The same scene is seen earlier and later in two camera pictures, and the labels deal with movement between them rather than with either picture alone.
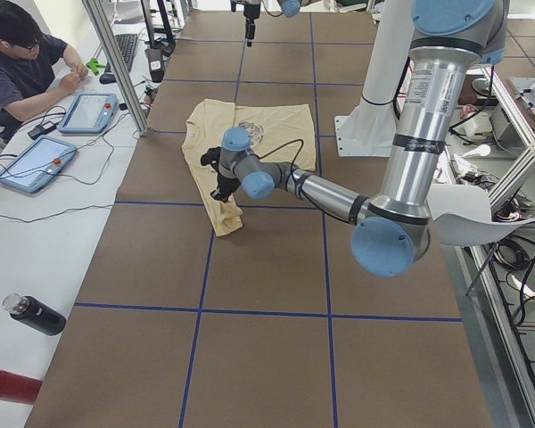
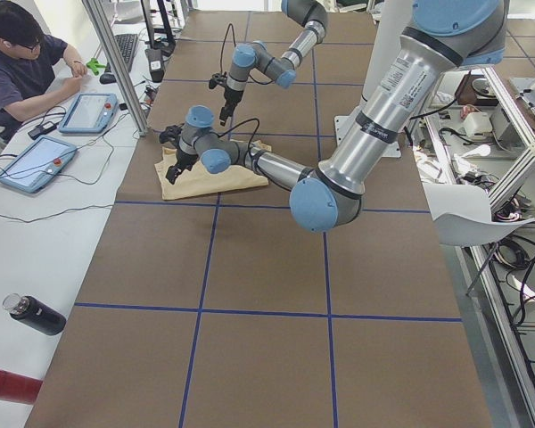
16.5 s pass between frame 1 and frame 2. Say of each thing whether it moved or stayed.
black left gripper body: moved
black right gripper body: moved
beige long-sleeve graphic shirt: moved
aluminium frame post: stayed
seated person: stayed
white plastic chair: stayed
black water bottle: stayed
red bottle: stayed
